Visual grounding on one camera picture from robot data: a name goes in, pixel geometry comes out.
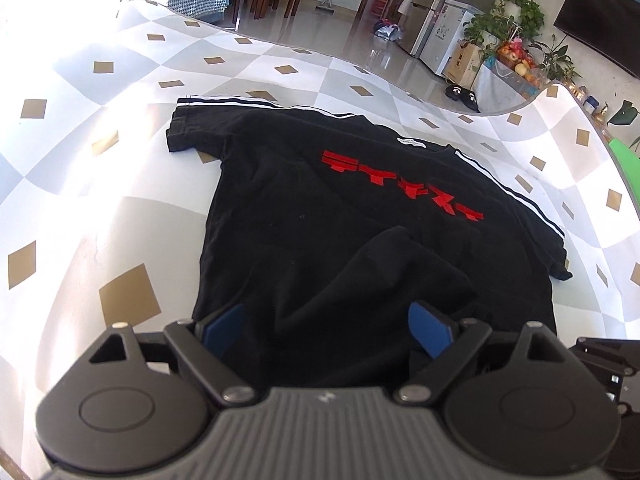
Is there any grey covered cabinet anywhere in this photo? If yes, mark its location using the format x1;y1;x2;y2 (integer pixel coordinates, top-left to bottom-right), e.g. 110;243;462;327
472;60;544;114

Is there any dark green object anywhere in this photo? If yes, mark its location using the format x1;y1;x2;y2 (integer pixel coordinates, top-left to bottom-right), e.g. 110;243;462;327
607;100;640;127

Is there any houndstooth covered sofa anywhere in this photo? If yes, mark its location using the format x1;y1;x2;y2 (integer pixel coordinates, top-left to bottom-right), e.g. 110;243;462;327
167;0;231;24

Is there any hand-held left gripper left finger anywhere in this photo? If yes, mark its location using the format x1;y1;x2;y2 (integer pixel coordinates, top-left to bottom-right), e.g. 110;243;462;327
87;301;257;407

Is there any black white-striped t-shirt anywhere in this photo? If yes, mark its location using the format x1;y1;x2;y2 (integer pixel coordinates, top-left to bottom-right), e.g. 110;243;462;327
165;95;574;391

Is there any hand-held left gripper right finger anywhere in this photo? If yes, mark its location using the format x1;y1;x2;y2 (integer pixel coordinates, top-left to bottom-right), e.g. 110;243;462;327
392;300;569;406

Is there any plastic bag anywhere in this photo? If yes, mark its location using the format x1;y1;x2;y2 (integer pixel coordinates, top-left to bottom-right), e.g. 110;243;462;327
374;19;404;41

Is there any white chest freezer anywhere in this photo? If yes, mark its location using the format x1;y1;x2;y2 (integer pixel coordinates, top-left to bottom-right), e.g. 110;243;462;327
419;0;489;77

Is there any potted green plant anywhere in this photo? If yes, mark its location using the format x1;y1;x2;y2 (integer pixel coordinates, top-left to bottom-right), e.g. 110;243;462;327
462;0;546;61

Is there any fruit basket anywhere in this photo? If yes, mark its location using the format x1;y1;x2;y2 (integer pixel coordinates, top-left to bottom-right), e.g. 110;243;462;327
495;40;549;86

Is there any long-leaf potted plant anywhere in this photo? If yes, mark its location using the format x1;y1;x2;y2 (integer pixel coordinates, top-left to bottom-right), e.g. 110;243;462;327
530;35;584;84

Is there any black television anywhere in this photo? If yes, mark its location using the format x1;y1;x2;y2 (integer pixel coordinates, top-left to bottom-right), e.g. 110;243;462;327
552;0;640;79

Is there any silver refrigerator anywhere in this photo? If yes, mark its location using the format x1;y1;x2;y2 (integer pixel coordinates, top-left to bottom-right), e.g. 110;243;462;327
397;0;501;59

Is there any bright green object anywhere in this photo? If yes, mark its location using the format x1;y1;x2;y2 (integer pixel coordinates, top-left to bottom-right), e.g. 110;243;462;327
607;137;640;201

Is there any cardboard box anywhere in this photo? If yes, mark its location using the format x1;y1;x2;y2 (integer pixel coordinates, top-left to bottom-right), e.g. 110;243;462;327
444;42;484;87

